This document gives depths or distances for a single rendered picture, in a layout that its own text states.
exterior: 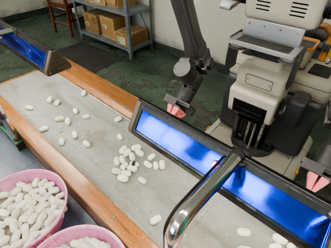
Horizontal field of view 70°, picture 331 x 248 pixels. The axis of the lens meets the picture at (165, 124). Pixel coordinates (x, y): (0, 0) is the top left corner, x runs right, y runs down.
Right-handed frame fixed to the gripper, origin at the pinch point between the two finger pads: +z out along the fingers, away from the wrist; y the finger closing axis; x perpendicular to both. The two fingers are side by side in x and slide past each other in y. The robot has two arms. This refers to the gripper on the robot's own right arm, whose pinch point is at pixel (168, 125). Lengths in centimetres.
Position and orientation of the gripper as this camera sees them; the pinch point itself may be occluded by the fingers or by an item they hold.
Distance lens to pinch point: 80.6
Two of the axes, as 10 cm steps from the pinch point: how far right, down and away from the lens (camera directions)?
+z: -5.0, 8.7, 0.0
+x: 4.4, 2.6, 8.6
